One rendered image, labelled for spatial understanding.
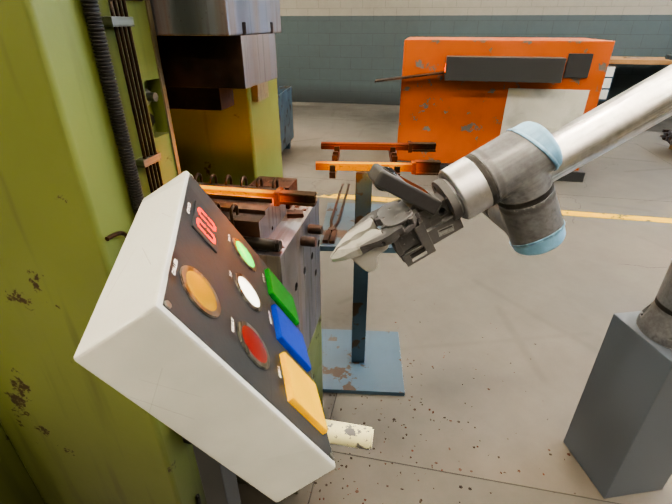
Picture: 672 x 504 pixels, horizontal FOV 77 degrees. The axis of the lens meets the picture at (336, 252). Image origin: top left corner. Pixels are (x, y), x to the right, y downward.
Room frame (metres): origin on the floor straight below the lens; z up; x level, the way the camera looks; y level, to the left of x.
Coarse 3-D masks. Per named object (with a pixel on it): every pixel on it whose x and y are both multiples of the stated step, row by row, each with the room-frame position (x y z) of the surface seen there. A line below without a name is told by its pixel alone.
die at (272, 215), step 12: (228, 204) 0.97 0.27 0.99; (240, 204) 0.97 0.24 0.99; (252, 204) 0.97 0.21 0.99; (264, 204) 0.97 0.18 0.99; (228, 216) 0.92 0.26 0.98; (240, 216) 0.92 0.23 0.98; (252, 216) 0.92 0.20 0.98; (264, 216) 0.92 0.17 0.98; (276, 216) 1.00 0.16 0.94; (240, 228) 0.89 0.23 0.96; (252, 228) 0.89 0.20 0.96; (264, 228) 0.92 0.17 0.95
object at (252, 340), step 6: (246, 330) 0.34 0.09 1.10; (252, 330) 0.36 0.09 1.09; (246, 336) 0.33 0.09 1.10; (252, 336) 0.34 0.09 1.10; (246, 342) 0.32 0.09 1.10; (252, 342) 0.33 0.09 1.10; (258, 342) 0.35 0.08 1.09; (252, 348) 0.32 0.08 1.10; (258, 348) 0.33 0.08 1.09; (264, 348) 0.35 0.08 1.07; (258, 354) 0.33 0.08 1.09; (264, 354) 0.34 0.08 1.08; (264, 360) 0.33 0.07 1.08
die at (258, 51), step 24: (168, 48) 0.92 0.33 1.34; (192, 48) 0.91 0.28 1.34; (216, 48) 0.90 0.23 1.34; (240, 48) 0.89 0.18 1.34; (264, 48) 1.01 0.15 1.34; (168, 72) 0.92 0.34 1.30; (192, 72) 0.91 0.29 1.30; (216, 72) 0.90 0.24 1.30; (240, 72) 0.89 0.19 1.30; (264, 72) 1.00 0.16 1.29
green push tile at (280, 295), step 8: (272, 280) 0.54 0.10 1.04; (272, 288) 0.52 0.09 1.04; (280, 288) 0.55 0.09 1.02; (272, 296) 0.50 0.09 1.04; (280, 296) 0.52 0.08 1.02; (288, 296) 0.56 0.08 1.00; (280, 304) 0.51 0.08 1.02; (288, 304) 0.53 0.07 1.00; (288, 312) 0.51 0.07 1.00; (296, 312) 0.54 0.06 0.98; (296, 320) 0.51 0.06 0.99
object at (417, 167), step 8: (416, 160) 1.35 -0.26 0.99; (424, 160) 1.35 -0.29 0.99; (432, 160) 1.35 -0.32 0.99; (320, 168) 1.35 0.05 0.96; (328, 168) 1.35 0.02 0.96; (336, 168) 1.35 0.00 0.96; (344, 168) 1.34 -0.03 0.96; (352, 168) 1.34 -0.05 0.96; (360, 168) 1.34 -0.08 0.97; (368, 168) 1.34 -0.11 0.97; (400, 168) 1.33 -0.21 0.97; (408, 168) 1.33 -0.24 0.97; (416, 168) 1.34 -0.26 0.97; (424, 168) 1.34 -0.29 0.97; (432, 168) 1.34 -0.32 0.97
